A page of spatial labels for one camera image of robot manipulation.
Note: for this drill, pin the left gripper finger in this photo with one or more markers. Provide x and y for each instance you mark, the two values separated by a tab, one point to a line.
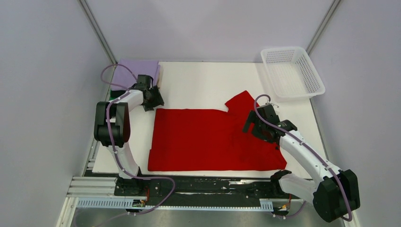
149	105
157	100

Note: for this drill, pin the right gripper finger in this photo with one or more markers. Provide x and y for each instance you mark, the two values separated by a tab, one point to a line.
260	133
252	118

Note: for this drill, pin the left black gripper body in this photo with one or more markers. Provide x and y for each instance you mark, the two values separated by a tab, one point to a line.
150	90

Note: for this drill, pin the red t shirt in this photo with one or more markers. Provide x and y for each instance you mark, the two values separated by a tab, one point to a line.
210	140

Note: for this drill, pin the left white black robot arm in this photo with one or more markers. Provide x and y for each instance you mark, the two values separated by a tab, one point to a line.
112	123

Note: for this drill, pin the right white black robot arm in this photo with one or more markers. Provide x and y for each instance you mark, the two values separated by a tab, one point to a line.
333	192

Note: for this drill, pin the wooden board under stack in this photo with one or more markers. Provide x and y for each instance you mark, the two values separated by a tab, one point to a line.
159	76

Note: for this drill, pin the folded lilac t shirt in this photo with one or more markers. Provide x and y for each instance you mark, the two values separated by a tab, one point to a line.
122	76

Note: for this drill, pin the folded black t shirt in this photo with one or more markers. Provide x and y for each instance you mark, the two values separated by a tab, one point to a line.
117	93

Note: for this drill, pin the white plastic basket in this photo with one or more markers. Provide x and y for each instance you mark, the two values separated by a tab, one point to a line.
292	74

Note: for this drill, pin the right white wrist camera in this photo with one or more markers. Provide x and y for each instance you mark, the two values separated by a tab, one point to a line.
273	104

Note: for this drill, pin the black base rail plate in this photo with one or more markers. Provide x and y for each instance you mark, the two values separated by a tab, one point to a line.
201	191

